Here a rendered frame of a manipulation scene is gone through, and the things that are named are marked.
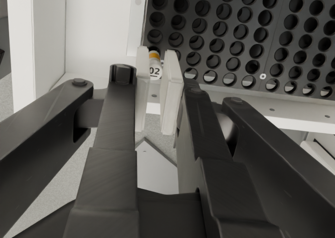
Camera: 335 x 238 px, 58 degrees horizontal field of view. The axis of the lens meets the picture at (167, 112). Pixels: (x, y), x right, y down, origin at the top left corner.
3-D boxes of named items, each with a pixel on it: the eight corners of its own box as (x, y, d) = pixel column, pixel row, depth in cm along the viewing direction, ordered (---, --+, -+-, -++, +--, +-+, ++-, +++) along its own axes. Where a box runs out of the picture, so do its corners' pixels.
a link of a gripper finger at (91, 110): (129, 134, 14) (61, 128, 13) (133, 95, 18) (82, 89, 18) (132, 104, 13) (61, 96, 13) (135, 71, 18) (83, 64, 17)
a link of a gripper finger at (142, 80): (143, 133, 16) (128, 131, 15) (143, 87, 22) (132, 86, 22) (150, 77, 14) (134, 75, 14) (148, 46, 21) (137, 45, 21)
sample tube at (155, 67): (159, 64, 25) (161, 81, 21) (145, 62, 25) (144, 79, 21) (161, 50, 25) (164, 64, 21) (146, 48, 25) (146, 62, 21)
